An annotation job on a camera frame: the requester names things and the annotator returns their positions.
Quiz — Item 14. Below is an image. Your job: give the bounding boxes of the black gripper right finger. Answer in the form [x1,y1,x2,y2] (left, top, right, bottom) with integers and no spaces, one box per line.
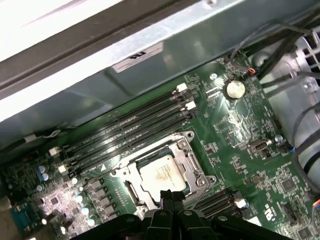
[172,191,295,240]

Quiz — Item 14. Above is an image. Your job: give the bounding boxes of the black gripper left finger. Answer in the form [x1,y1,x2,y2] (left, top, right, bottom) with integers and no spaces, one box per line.
[72,189,176,240]

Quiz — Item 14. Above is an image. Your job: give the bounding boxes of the metal locking lever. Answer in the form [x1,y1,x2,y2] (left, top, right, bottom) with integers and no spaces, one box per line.
[191,181,211,210]

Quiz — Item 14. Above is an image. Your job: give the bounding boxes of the silver topped CPU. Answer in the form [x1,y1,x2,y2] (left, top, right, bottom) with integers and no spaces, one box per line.
[134,147,192,198]

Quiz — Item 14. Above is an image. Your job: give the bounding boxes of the RAM slot white clips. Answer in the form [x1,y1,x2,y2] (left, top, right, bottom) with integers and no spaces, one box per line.
[202,197,250,216]
[57,101,197,176]
[48,83,188,157]

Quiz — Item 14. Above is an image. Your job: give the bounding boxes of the RAM slot black clips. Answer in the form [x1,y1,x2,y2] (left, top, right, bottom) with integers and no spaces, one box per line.
[66,111,200,181]
[196,188,238,210]
[56,93,191,163]

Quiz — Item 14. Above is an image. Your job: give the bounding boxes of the CPU socket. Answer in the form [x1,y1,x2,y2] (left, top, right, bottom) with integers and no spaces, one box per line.
[109,129,218,211]

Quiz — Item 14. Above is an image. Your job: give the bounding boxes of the green motherboard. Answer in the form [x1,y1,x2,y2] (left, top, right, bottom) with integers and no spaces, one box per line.
[0,56,320,240]

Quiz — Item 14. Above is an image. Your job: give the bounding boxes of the round coin battery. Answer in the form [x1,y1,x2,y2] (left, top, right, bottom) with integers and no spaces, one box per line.
[224,79,246,100]

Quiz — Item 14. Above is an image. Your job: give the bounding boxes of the white label sticker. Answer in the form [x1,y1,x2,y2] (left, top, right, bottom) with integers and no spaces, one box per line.
[111,41,164,74]

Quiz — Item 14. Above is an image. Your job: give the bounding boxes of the black PC case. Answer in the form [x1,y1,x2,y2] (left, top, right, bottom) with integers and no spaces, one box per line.
[0,0,320,240]

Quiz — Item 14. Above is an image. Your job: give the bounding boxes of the grey metal drive cage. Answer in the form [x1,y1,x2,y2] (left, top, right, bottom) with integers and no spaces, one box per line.
[292,29,320,78]

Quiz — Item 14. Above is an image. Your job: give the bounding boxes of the black sleeved cable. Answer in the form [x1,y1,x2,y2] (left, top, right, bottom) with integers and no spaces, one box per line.
[0,133,61,151]

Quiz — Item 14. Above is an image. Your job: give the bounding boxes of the black cable bundle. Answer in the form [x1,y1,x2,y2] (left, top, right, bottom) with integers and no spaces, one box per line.
[243,23,305,87]

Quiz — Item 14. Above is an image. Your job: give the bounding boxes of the thin grey wire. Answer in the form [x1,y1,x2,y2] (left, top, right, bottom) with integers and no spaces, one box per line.
[227,20,278,65]

